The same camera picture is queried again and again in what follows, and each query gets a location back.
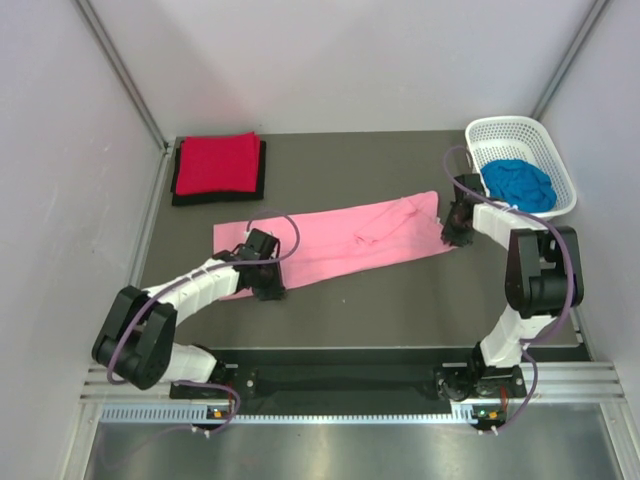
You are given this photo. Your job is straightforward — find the pink t shirt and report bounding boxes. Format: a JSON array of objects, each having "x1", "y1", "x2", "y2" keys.
[{"x1": 213, "y1": 190, "x2": 457, "y2": 301}]

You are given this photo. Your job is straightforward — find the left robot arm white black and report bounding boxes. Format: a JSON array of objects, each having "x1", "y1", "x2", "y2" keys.
[{"x1": 91, "y1": 229, "x2": 285, "y2": 397}]

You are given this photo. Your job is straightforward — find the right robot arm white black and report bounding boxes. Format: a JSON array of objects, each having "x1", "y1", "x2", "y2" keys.
[{"x1": 435, "y1": 174, "x2": 584, "y2": 402}]

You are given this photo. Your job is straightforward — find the blue t shirt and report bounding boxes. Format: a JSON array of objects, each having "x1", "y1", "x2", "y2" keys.
[{"x1": 481, "y1": 159, "x2": 557, "y2": 213}]

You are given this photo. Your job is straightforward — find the folded black t shirt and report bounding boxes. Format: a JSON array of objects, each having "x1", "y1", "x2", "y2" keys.
[{"x1": 170, "y1": 141, "x2": 267, "y2": 207}]

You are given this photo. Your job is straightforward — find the white plastic basket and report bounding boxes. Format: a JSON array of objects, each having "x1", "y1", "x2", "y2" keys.
[{"x1": 465, "y1": 116, "x2": 577, "y2": 219}]

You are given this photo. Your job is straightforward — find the folded red t shirt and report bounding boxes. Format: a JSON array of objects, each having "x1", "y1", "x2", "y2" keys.
[{"x1": 174, "y1": 132, "x2": 261, "y2": 196}]

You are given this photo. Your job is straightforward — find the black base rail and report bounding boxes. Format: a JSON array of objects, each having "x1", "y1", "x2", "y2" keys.
[{"x1": 169, "y1": 348, "x2": 526, "y2": 415}]

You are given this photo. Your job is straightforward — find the grey slotted cable duct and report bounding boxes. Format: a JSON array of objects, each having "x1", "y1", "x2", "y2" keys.
[{"x1": 100, "y1": 404, "x2": 499, "y2": 425}]

